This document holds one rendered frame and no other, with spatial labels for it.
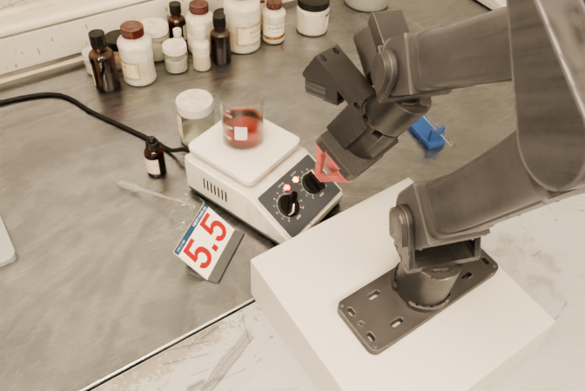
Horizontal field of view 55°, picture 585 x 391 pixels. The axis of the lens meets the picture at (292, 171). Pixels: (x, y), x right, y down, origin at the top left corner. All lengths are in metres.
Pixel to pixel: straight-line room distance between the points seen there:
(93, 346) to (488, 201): 0.49
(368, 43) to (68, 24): 0.64
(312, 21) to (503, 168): 0.81
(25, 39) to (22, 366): 0.60
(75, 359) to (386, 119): 0.45
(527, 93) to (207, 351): 0.48
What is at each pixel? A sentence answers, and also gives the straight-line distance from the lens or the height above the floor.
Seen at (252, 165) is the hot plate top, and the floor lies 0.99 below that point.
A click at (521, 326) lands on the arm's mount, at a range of 0.71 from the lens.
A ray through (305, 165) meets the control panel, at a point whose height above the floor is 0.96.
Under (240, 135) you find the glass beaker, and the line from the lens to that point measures 0.77.
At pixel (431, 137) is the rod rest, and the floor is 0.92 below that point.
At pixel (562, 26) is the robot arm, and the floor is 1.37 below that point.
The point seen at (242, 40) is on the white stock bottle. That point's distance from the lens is 1.14.
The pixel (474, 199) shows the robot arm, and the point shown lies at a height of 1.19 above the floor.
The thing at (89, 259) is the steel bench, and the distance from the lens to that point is 0.81.
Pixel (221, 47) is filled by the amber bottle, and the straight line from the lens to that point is 1.10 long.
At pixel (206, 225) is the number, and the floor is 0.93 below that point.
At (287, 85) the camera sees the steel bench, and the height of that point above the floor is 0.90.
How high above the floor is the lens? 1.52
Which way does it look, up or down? 44 degrees down
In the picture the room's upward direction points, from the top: 3 degrees clockwise
